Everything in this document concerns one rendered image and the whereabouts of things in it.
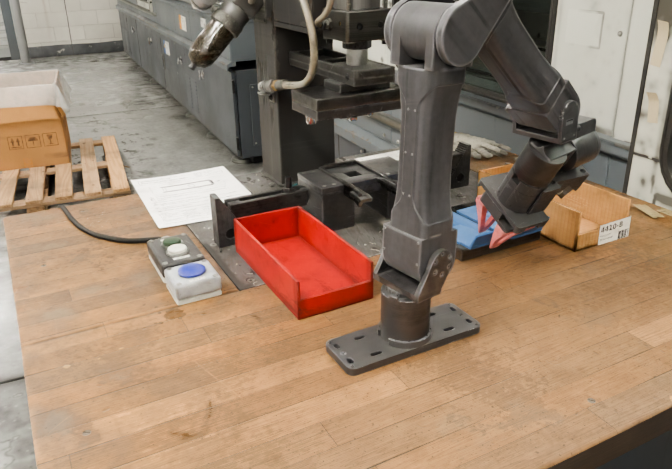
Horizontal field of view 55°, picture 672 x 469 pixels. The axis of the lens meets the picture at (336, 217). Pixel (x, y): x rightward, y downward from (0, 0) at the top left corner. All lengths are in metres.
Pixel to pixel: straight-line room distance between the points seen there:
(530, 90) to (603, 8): 0.74
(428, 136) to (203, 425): 0.40
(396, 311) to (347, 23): 0.50
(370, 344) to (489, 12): 0.41
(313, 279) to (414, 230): 0.27
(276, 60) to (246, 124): 3.01
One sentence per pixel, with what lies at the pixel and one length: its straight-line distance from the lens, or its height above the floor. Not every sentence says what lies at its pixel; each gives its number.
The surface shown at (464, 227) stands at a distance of 1.12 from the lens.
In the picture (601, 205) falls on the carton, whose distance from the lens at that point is 1.23.
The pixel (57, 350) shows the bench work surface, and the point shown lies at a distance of 0.91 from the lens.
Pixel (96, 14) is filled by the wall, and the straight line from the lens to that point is 10.27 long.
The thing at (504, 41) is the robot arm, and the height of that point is 1.27.
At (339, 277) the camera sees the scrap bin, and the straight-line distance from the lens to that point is 0.98.
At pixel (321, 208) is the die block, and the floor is 0.95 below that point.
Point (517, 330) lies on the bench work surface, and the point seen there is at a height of 0.90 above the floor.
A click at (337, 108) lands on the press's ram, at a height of 1.12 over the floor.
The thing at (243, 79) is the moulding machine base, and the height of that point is 0.60.
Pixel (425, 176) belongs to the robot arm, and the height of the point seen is 1.13.
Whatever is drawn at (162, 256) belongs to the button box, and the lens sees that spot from 1.04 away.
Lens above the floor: 1.37
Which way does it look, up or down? 23 degrees down
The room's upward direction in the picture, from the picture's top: 1 degrees counter-clockwise
